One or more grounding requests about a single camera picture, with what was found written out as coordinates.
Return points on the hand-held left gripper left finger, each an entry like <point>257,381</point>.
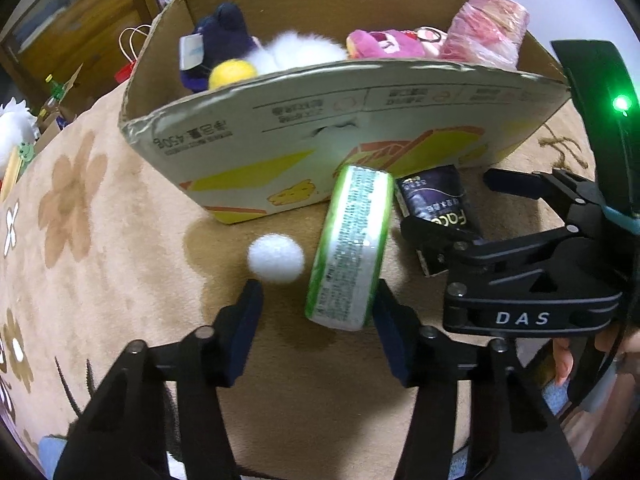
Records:
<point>245,330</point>

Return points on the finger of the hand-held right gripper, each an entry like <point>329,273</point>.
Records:
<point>550,185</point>
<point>450,250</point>

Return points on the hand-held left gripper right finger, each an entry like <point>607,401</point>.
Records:
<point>395,335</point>

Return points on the black tissue packet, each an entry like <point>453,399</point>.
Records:
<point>430,195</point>

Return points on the green tissue pack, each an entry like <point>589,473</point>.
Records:
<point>355,240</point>

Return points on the printed cardboard box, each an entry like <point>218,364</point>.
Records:
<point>400,95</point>

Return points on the pink plastic-wrapped packet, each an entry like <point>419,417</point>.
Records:
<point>487,25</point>

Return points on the pink plush bear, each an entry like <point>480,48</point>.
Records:
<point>380,42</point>

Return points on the white pompom with yellow ball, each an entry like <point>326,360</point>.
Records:
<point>300,50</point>

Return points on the dark-haired plush doll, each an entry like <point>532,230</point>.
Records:
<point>225,25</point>

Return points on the person's right hand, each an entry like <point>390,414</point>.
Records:
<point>562,360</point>

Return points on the small white pompom ball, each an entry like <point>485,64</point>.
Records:
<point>276,258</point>

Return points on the light blue cloth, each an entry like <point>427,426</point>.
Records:
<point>552,400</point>

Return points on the red paper bag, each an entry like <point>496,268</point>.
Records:
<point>127,67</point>

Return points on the open brown cardboard box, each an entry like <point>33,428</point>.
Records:
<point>70,87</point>

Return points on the green bottle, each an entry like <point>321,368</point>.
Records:
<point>52,90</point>

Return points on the white-haired plush head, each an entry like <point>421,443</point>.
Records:
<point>15,125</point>

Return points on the wooden wardrobe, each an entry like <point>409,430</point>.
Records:
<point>75,10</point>

